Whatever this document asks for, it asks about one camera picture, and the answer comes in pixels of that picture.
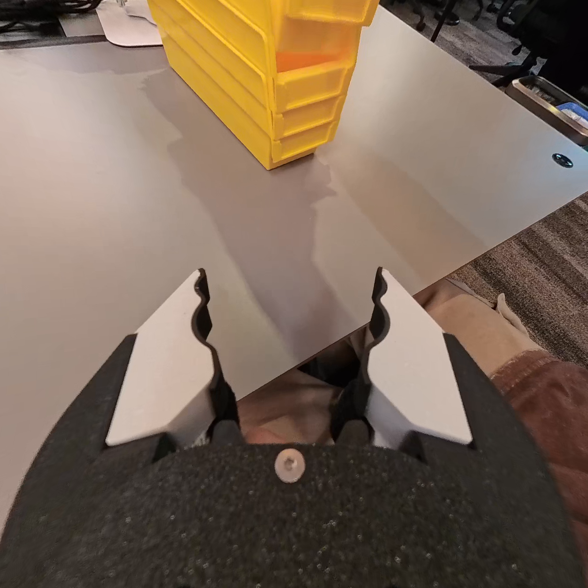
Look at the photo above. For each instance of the yellow plastic storage bin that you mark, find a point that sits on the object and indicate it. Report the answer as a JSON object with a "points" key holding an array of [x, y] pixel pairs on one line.
{"points": [[312, 87], [307, 117], [330, 11], [298, 147]]}

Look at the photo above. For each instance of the person's beige trousers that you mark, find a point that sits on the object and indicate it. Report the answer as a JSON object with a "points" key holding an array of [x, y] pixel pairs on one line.
{"points": [[468, 321]]}

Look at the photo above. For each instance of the person's brown top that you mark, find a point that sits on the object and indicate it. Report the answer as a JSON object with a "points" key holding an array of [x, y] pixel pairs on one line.
{"points": [[551, 413]]}

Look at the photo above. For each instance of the black desk grommet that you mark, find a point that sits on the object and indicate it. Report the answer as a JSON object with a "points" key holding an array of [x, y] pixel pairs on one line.
{"points": [[562, 160]]}

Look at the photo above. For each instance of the grey desk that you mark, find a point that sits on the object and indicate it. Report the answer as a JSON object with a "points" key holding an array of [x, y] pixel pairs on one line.
{"points": [[115, 206]]}

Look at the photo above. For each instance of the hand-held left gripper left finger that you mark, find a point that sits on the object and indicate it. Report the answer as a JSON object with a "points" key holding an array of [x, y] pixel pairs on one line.
{"points": [[160, 381]]}

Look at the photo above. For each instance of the black office chair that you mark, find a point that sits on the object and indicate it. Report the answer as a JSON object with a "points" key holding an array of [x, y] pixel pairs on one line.
{"points": [[551, 27]]}

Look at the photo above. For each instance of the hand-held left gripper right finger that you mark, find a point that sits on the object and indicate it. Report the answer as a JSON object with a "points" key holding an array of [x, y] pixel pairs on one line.
{"points": [[418, 381]]}

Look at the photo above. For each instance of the black office chair base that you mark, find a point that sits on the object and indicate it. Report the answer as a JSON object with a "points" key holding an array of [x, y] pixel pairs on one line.
{"points": [[448, 18]]}

